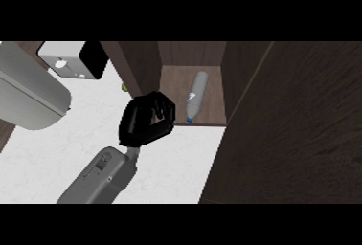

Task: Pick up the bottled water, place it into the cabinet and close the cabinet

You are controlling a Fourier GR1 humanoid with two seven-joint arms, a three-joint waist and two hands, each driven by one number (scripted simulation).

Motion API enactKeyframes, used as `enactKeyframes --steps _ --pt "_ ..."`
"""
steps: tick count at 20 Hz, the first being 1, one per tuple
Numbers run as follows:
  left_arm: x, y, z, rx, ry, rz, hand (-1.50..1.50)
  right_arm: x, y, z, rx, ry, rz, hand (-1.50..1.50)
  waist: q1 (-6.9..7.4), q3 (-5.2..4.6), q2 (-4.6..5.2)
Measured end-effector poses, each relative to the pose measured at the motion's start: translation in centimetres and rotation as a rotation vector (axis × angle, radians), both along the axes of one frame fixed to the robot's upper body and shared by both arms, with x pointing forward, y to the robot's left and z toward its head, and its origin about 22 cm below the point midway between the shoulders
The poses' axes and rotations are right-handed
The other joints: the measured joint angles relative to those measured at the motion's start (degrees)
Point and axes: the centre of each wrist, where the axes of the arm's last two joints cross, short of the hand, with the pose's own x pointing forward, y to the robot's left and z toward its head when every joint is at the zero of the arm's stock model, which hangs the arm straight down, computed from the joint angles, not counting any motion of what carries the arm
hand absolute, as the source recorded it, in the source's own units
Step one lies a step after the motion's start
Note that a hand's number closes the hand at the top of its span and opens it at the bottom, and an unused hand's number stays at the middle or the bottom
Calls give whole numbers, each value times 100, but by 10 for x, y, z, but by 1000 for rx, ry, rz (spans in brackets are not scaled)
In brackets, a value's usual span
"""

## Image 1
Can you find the white and black appliance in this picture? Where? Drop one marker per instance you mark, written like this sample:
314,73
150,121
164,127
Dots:
61,52

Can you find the small yellow-green item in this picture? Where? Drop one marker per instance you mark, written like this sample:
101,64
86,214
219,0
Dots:
125,87

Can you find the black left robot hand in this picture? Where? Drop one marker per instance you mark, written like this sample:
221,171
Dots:
136,127

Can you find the dark wood cabinet door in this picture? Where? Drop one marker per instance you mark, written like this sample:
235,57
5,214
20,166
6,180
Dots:
302,127

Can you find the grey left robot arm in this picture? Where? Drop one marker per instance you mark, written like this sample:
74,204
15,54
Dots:
101,178

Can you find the dark wood cabinet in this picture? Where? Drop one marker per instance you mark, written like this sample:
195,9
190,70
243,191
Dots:
176,83

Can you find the clear plastic water bottle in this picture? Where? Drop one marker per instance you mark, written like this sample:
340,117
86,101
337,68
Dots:
198,92

